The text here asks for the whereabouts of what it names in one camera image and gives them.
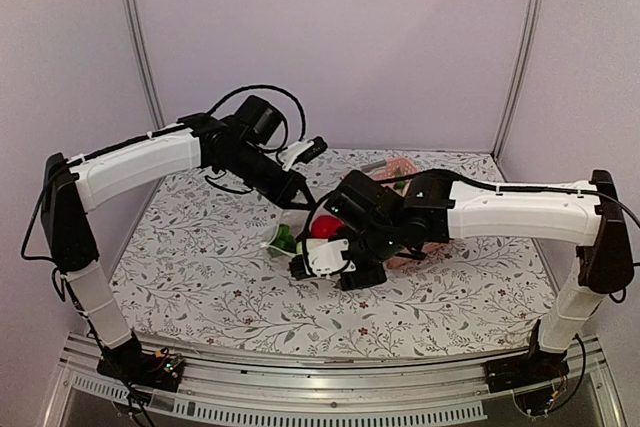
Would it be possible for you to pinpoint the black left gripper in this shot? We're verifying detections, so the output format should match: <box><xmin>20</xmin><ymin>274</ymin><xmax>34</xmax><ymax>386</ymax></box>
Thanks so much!
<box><xmin>220</xmin><ymin>140</ymin><xmax>317</xmax><ymax>210</ymax></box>

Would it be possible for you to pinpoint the red toy tomato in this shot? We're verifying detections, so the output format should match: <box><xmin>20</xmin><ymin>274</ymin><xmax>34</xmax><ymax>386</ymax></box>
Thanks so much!
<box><xmin>310</xmin><ymin>215</ymin><xmax>344</xmax><ymax>239</ymax></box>

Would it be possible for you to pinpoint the white toy radish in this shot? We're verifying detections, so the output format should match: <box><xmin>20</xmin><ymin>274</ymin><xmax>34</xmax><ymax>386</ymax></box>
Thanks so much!
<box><xmin>269</xmin><ymin>224</ymin><xmax>298</xmax><ymax>254</ymax></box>

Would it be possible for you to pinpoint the clear zip top bag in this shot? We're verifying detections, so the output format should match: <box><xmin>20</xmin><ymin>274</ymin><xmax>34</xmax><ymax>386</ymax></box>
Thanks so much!
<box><xmin>259</xmin><ymin>210</ymin><xmax>309</xmax><ymax>263</ymax></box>

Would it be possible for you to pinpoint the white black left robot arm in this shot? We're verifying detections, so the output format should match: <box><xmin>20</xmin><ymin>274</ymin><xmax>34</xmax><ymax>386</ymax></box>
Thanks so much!
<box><xmin>41</xmin><ymin>96</ymin><xmax>326</xmax><ymax>381</ymax></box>

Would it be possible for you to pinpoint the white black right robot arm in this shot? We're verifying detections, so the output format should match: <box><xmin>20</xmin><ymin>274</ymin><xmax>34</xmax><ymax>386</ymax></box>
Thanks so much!
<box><xmin>324</xmin><ymin>169</ymin><xmax>635</xmax><ymax>383</ymax></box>

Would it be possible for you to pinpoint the pink plastic basket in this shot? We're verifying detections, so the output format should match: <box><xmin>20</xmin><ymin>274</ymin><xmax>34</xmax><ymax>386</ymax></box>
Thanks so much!
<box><xmin>368</xmin><ymin>165</ymin><xmax>456</xmax><ymax>245</ymax></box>

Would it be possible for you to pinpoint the floral patterned table mat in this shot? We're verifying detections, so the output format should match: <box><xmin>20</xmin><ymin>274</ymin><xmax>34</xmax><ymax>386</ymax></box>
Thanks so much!
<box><xmin>111</xmin><ymin>170</ymin><xmax>555</xmax><ymax>358</ymax></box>

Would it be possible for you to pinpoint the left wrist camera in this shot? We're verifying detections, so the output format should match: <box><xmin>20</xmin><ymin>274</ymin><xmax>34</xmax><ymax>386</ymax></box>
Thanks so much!
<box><xmin>276</xmin><ymin>136</ymin><xmax>328</xmax><ymax>171</ymax></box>

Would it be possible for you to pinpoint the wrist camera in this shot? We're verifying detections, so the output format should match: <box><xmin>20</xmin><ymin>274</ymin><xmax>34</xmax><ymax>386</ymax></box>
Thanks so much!
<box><xmin>276</xmin><ymin>136</ymin><xmax>328</xmax><ymax>171</ymax></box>
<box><xmin>289</xmin><ymin>238</ymin><xmax>356</xmax><ymax>280</ymax></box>

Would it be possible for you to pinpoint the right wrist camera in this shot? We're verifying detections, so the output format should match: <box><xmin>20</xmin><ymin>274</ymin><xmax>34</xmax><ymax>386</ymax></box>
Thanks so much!
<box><xmin>289</xmin><ymin>238</ymin><xmax>356</xmax><ymax>280</ymax></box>

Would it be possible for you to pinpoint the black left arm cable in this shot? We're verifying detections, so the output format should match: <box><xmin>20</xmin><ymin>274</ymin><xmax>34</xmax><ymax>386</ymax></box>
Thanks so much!
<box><xmin>207</xmin><ymin>84</ymin><xmax>307</xmax><ymax>146</ymax></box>

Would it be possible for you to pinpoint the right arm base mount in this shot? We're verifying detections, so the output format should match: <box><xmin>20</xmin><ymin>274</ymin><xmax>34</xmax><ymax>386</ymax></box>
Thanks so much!
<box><xmin>484</xmin><ymin>349</ymin><xmax>569</xmax><ymax>393</ymax></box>

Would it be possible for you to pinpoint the aluminium front rail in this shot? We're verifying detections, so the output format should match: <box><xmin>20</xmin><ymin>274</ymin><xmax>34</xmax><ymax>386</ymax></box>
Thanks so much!
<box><xmin>42</xmin><ymin>334</ymin><xmax>631</xmax><ymax>426</ymax></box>

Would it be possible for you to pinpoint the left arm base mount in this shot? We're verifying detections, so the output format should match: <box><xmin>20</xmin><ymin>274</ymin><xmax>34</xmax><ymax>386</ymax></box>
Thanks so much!
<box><xmin>97</xmin><ymin>339</ymin><xmax>185</xmax><ymax>393</ymax></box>

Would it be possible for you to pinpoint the left aluminium frame post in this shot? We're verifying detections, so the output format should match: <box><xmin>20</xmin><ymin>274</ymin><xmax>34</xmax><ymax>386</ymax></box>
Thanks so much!
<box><xmin>122</xmin><ymin>0</ymin><xmax>167</xmax><ymax>130</ymax></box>

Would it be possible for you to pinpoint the aluminium frame post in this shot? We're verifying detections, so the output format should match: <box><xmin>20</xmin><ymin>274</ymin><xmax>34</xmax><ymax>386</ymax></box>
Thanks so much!
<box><xmin>122</xmin><ymin>0</ymin><xmax>167</xmax><ymax>130</ymax></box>
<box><xmin>491</xmin><ymin>0</ymin><xmax>543</xmax><ymax>163</ymax></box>

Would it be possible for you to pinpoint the right aluminium frame post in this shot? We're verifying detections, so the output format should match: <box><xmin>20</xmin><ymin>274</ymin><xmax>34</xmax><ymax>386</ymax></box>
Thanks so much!
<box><xmin>491</xmin><ymin>0</ymin><xmax>543</xmax><ymax>163</ymax></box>

